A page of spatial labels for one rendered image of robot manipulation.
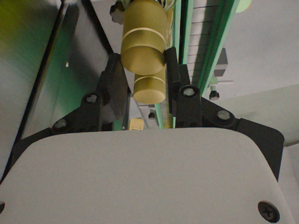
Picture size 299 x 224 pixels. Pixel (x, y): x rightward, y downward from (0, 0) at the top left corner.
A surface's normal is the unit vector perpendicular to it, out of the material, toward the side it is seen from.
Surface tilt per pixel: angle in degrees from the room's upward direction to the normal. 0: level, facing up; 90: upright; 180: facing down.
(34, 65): 90
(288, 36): 0
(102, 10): 0
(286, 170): 90
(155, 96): 0
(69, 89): 90
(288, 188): 90
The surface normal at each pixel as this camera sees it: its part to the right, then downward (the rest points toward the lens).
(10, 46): 0.99, -0.02
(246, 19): -0.03, 0.92
